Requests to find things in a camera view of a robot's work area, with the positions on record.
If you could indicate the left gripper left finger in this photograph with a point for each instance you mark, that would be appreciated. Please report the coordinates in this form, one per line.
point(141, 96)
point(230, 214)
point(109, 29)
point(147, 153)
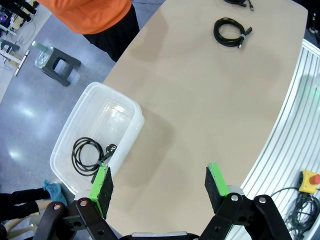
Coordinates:
point(103, 190)

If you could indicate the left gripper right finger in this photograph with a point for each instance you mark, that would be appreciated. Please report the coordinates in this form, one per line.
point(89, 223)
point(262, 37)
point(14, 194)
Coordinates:
point(212, 190)

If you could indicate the aluminium profile robot base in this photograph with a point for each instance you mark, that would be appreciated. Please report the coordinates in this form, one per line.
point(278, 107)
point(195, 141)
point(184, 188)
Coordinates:
point(287, 130)

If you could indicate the teal cloth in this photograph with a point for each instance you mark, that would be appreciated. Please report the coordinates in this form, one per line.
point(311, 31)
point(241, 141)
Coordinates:
point(56, 192)

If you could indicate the clear plastic storage bin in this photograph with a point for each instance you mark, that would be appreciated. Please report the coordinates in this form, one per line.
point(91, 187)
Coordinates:
point(82, 110)

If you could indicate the bystander in dark clothes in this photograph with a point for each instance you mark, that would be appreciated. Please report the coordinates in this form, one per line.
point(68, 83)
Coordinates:
point(20, 200)

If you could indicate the yellow emergency stop button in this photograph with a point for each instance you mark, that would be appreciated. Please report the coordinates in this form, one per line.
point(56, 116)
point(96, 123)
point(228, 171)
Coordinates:
point(306, 182)

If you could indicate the gray plastic stool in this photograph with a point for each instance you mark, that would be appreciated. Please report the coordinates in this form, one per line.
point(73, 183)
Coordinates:
point(72, 61)

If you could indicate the green drink bottle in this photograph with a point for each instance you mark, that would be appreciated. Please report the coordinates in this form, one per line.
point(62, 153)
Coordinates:
point(40, 47)

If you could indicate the person in orange hoodie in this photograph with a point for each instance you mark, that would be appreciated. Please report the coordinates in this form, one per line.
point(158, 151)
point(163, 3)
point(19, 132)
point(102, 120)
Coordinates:
point(95, 15)

